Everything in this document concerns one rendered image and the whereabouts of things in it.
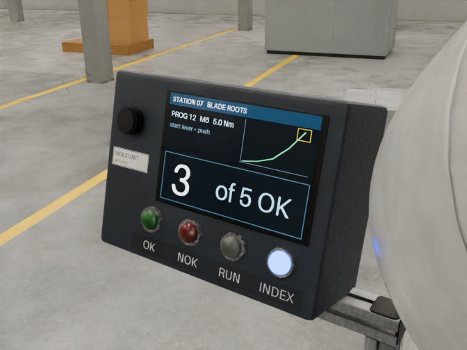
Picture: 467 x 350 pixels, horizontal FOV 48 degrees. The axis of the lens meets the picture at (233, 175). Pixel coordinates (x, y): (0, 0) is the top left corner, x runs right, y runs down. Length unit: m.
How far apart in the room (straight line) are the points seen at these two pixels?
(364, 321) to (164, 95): 0.29
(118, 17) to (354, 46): 3.52
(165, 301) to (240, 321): 0.35
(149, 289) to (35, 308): 0.48
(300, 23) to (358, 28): 0.84
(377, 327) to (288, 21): 7.61
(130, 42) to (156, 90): 7.88
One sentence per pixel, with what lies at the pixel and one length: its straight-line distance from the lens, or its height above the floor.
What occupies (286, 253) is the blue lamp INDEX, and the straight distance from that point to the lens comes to 0.46.
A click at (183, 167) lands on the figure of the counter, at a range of 0.51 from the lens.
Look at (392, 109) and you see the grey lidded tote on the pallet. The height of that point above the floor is 0.47.
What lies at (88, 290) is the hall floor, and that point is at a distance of 2.48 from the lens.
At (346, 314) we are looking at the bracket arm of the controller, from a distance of 0.55.
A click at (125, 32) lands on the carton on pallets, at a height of 0.31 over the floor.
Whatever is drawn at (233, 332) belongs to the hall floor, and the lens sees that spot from 2.16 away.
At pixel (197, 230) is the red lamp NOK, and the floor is 1.12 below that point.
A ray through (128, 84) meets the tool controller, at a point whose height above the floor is 1.24.
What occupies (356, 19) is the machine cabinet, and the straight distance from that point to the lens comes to 7.83.
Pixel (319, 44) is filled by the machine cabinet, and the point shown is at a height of 0.18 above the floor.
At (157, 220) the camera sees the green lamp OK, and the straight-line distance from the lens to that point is 0.54.
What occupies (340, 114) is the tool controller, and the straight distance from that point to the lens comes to 0.43.
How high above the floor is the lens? 1.36
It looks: 22 degrees down
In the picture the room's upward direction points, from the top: 1 degrees counter-clockwise
